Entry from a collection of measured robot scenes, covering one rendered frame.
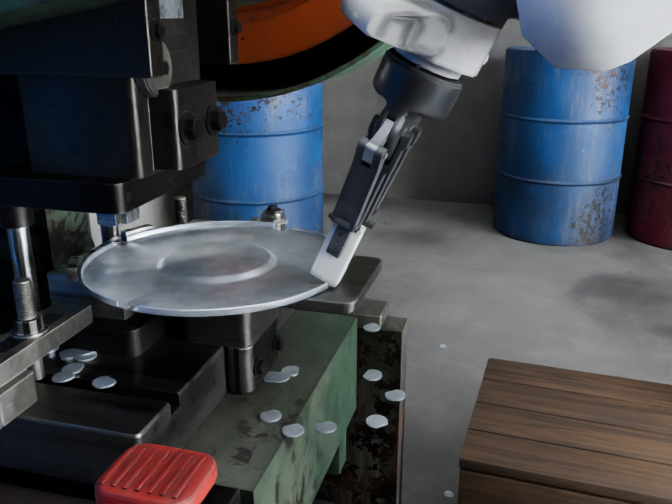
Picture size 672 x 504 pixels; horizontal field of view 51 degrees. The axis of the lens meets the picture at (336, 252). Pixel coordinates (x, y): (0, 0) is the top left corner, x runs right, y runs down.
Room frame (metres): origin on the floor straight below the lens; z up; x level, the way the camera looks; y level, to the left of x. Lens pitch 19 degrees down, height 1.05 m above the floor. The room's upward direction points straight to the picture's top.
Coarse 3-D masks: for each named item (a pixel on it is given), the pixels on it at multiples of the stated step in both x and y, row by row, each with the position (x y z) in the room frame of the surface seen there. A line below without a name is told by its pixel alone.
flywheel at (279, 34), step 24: (288, 0) 1.10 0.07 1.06; (312, 0) 1.05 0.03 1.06; (336, 0) 1.04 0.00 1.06; (264, 24) 1.07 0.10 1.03; (288, 24) 1.06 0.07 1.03; (312, 24) 1.05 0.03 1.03; (336, 24) 1.04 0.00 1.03; (240, 48) 1.08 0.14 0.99; (264, 48) 1.07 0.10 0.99; (288, 48) 1.06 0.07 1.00; (312, 48) 1.08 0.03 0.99
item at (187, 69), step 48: (192, 0) 0.81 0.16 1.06; (192, 48) 0.80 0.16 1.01; (48, 96) 0.70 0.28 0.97; (96, 96) 0.69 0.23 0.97; (144, 96) 0.70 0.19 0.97; (192, 96) 0.73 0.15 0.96; (48, 144) 0.70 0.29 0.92; (96, 144) 0.69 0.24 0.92; (144, 144) 0.69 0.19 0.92; (192, 144) 0.72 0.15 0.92
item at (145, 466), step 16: (128, 448) 0.42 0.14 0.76; (144, 448) 0.42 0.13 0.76; (160, 448) 0.42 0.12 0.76; (176, 448) 0.42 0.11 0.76; (112, 464) 0.40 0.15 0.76; (128, 464) 0.40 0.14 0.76; (144, 464) 0.40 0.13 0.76; (160, 464) 0.40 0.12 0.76; (176, 464) 0.40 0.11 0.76; (192, 464) 0.40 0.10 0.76; (208, 464) 0.40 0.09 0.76; (112, 480) 0.38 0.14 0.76; (128, 480) 0.38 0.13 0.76; (144, 480) 0.38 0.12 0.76; (160, 480) 0.38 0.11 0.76; (176, 480) 0.38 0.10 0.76; (192, 480) 0.38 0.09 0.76; (208, 480) 0.39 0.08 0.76; (96, 496) 0.37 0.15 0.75; (112, 496) 0.37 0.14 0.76; (128, 496) 0.37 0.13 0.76; (144, 496) 0.37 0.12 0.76; (160, 496) 0.37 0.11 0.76; (176, 496) 0.37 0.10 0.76; (192, 496) 0.37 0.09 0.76
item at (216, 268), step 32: (192, 224) 0.87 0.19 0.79; (224, 224) 0.88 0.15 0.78; (256, 224) 0.88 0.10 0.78; (96, 256) 0.76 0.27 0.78; (128, 256) 0.76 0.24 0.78; (160, 256) 0.76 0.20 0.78; (192, 256) 0.74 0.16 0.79; (224, 256) 0.74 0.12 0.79; (256, 256) 0.74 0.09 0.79; (288, 256) 0.76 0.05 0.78; (96, 288) 0.66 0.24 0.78; (128, 288) 0.66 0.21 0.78; (160, 288) 0.66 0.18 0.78; (192, 288) 0.66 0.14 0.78; (224, 288) 0.66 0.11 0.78; (256, 288) 0.66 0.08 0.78; (288, 288) 0.66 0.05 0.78; (320, 288) 0.65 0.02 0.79
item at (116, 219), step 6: (132, 210) 0.76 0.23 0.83; (138, 210) 0.77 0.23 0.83; (102, 216) 0.75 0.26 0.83; (108, 216) 0.75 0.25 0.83; (114, 216) 0.74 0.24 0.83; (120, 216) 0.75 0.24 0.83; (126, 216) 0.75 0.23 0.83; (132, 216) 0.76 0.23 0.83; (138, 216) 0.77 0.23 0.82; (102, 222) 0.75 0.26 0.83; (108, 222) 0.75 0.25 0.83; (114, 222) 0.74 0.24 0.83; (120, 222) 0.75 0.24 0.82; (126, 222) 0.75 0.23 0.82
